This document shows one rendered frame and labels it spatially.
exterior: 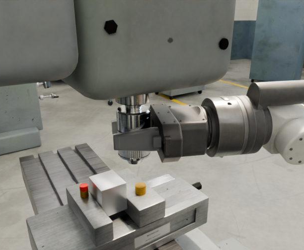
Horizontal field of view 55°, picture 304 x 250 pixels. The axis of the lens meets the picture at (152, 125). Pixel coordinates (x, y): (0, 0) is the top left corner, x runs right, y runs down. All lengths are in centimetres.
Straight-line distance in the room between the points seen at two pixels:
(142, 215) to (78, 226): 12
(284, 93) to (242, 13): 957
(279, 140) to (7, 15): 36
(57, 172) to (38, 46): 72
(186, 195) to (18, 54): 51
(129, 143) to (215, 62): 15
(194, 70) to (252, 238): 190
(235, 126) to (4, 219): 218
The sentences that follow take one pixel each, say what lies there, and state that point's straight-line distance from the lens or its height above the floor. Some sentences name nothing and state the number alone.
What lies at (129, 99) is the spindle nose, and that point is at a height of 129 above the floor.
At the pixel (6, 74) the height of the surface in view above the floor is 135.
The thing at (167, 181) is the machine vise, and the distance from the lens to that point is 70.
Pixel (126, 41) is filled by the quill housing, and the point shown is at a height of 137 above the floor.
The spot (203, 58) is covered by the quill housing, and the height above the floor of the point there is 135.
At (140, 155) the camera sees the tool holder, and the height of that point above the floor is 121.
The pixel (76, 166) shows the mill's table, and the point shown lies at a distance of 94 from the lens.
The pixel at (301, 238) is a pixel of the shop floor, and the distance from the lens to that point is 228.
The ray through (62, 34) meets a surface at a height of 138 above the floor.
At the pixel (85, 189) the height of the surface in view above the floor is 108.
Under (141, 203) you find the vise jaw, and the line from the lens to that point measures 56.
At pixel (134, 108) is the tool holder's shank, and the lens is 39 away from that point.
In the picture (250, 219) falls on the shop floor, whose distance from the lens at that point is 231.
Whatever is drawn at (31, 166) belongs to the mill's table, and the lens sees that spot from 98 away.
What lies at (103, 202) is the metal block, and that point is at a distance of 55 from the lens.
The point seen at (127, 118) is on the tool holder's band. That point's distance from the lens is 38.
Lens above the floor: 139
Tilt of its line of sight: 21 degrees down
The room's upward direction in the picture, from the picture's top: straight up
